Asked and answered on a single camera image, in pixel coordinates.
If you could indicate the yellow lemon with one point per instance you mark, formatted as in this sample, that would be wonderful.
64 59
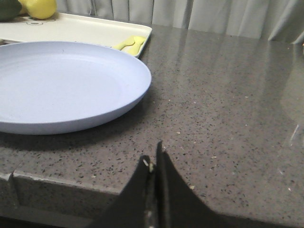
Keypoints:
38 9

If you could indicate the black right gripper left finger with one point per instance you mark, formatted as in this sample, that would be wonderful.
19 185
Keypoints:
135 207

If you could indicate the green lime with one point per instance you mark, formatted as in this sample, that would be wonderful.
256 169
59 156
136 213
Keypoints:
9 9

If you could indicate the cream white tray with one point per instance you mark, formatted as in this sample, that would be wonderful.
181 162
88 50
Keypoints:
75 28

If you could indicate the light blue plate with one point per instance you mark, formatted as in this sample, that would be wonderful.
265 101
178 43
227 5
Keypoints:
61 87

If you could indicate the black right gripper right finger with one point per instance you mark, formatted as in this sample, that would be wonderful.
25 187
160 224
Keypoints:
178 206

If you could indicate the yellow plastic knife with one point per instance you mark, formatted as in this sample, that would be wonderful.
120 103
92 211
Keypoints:
134 42

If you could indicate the grey curtain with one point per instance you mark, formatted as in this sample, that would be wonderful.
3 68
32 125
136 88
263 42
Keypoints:
275 20

